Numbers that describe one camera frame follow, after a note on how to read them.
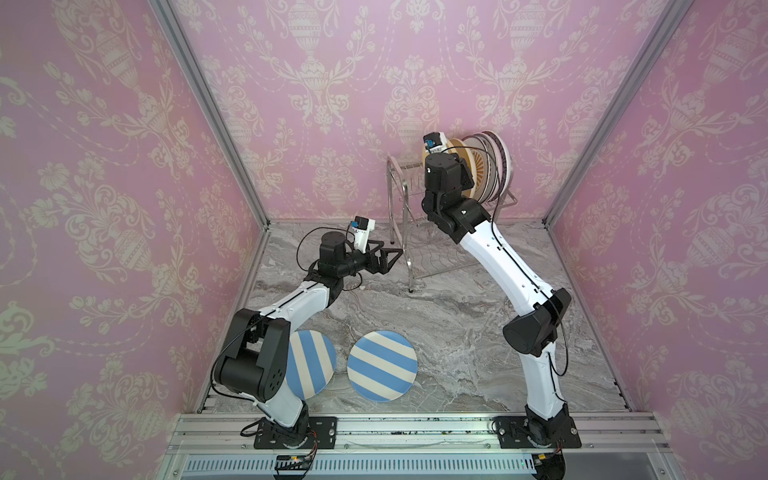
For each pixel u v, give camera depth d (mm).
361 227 750
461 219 555
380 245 874
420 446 729
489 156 745
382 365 854
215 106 874
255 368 453
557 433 636
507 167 760
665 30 704
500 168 760
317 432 744
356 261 769
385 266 760
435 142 632
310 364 853
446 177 554
